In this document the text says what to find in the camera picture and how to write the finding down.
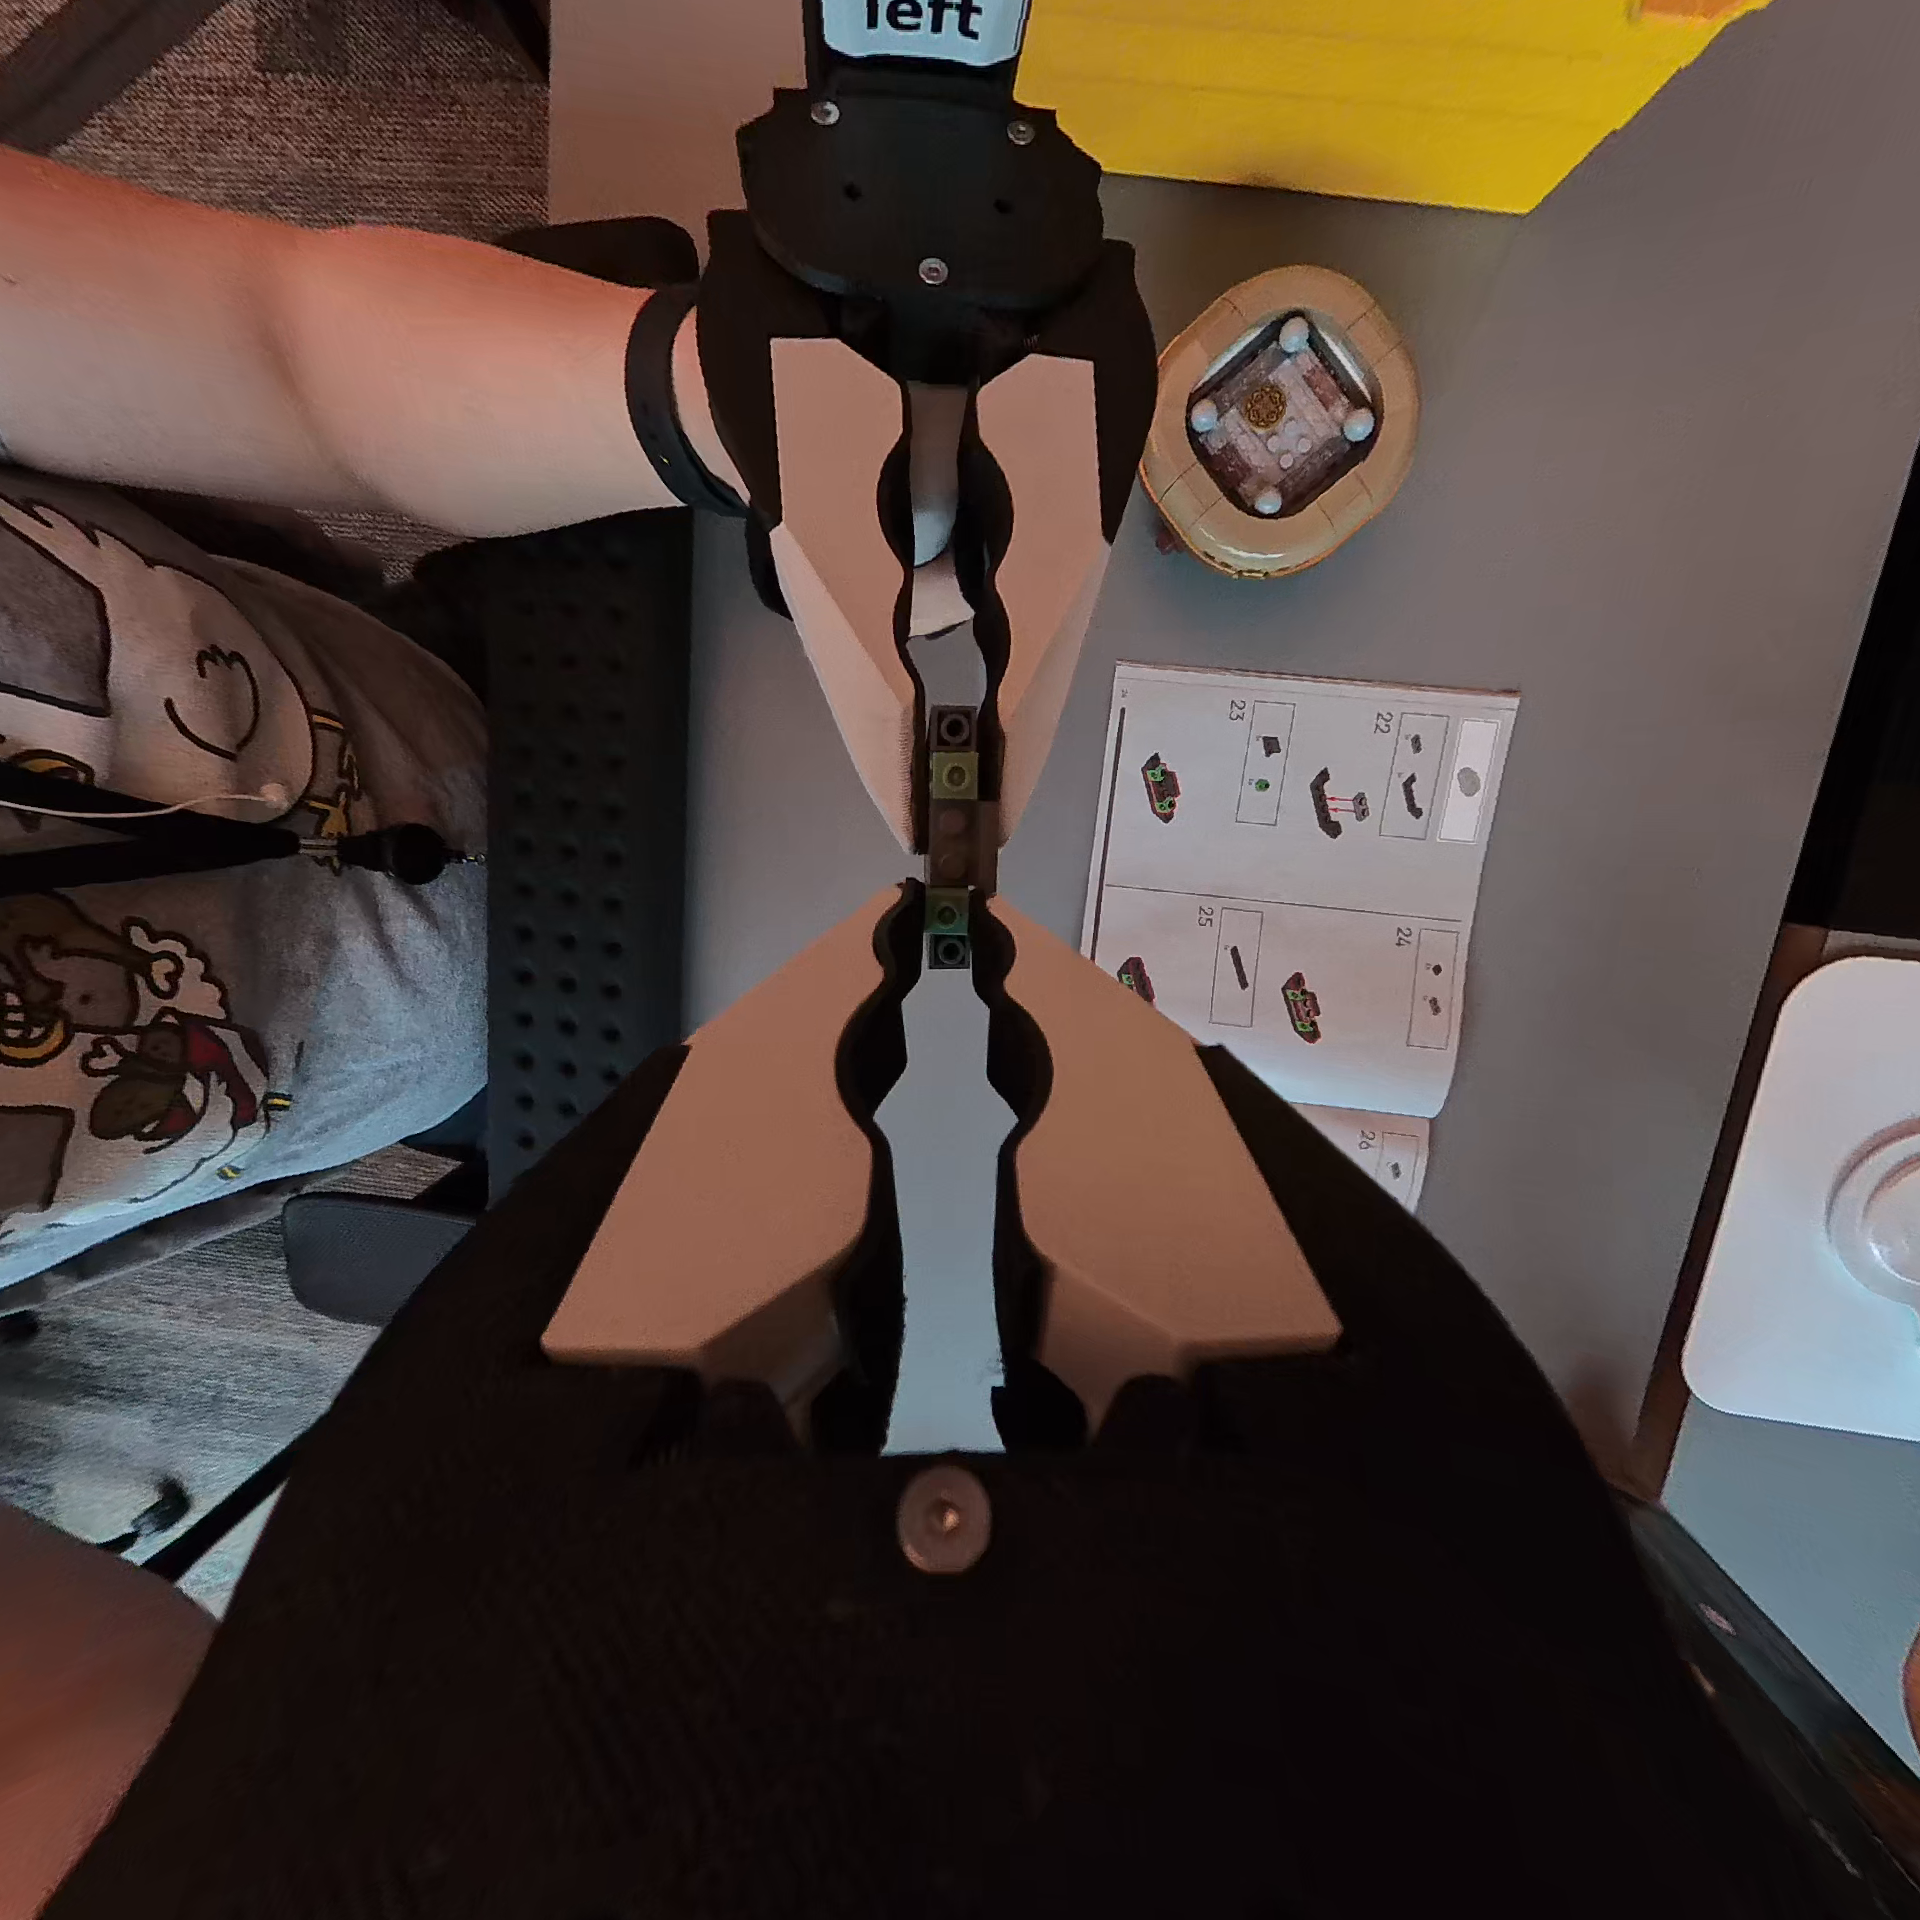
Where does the clear plastic holder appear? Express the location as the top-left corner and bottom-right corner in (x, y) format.
(1821, 1117), (1920, 1313)

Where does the grey printed shirt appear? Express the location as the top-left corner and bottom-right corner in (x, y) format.
(0, 465), (498, 1293)

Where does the black wristband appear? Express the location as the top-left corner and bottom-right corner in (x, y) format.
(621, 283), (751, 521)

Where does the black perforated panel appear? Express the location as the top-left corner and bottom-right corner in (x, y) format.
(412, 217), (704, 1207)

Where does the white instruction booklet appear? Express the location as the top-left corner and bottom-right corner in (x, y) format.
(1078, 661), (1522, 1211)

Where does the person's left forearm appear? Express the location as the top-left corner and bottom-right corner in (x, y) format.
(0, 143), (712, 547)

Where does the tan round brick model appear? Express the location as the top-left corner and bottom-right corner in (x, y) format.
(1135, 267), (1424, 580)

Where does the grey office chair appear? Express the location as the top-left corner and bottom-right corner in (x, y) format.
(89, 1193), (485, 1581)

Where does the person's right forearm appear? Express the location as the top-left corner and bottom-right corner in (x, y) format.
(0, 1497), (224, 1920)

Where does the yellow storage bin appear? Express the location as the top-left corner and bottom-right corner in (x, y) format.
(1011, 0), (1775, 214)

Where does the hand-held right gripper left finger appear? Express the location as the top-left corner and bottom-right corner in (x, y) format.
(537, 881), (925, 1454)

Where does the small toy brick assembly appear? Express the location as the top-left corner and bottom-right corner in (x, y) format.
(919, 704), (1002, 973)

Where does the white square tray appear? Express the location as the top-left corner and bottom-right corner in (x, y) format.
(1681, 955), (1920, 1453)

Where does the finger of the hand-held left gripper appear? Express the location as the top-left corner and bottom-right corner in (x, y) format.
(765, 335), (965, 857)
(955, 358), (1124, 874)

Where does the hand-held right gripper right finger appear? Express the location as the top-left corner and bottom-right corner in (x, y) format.
(965, 885), (1344, 1454)

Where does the grey desk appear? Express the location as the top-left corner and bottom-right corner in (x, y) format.
(545, 0), (1920, 1781)

